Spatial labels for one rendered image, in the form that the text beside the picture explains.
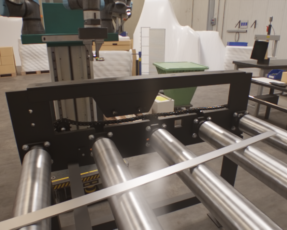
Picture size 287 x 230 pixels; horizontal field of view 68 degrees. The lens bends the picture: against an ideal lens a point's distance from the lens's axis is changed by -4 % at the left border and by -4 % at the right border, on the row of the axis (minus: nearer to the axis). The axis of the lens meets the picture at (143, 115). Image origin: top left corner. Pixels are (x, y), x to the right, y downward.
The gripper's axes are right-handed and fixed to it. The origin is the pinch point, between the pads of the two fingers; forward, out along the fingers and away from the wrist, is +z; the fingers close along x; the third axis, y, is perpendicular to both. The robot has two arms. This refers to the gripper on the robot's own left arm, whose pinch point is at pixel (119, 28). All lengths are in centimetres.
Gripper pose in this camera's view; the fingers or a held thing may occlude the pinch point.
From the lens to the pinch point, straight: 134.2
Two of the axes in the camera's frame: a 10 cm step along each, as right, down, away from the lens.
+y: 3.5, -0.8, -9.3
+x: 9.4, 0.1, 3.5
